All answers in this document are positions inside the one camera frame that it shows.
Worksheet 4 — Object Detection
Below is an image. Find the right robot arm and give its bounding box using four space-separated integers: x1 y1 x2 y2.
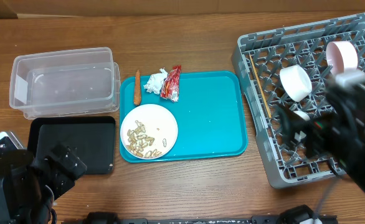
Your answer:
275 84 365 193

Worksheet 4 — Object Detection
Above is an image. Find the clear plastic bin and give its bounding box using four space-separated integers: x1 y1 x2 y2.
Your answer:
9 47 121 119

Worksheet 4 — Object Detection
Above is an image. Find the grey dish rack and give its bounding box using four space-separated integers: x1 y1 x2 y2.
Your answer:
232 13 365 189

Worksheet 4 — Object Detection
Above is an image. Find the black tray bin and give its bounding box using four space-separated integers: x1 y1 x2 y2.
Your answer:
27 116 116 175

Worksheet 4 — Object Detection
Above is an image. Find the carrot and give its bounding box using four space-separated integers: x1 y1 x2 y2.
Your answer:
133 70 141 106

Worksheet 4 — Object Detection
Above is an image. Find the teal plastic tray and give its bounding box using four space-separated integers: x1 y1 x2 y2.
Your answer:
119 70 249 164

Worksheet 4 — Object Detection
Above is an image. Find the white napkin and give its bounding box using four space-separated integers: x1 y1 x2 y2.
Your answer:
144 68 168 95

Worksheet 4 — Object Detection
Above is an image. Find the red snack wrapper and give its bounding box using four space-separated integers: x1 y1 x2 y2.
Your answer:
160 65 181 102

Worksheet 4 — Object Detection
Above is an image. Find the wooden chopstick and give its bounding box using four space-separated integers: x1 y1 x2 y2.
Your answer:
249 54 272 119

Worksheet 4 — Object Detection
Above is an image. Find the pink plate with peanuts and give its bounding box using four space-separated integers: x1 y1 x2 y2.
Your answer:
120 104 178 162

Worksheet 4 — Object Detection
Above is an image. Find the white cup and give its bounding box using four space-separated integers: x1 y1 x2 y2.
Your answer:
293 110 310 121

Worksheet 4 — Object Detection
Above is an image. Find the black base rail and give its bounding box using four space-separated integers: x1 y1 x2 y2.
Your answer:
62 205 339 224

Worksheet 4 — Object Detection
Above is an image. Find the pink bowl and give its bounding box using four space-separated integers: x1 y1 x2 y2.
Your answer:
326 41 358 76

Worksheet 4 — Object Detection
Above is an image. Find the white bowl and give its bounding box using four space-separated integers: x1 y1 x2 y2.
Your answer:
280 65 312 102

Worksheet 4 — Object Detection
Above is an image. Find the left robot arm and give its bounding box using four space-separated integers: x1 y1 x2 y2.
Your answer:
0 131 87 224

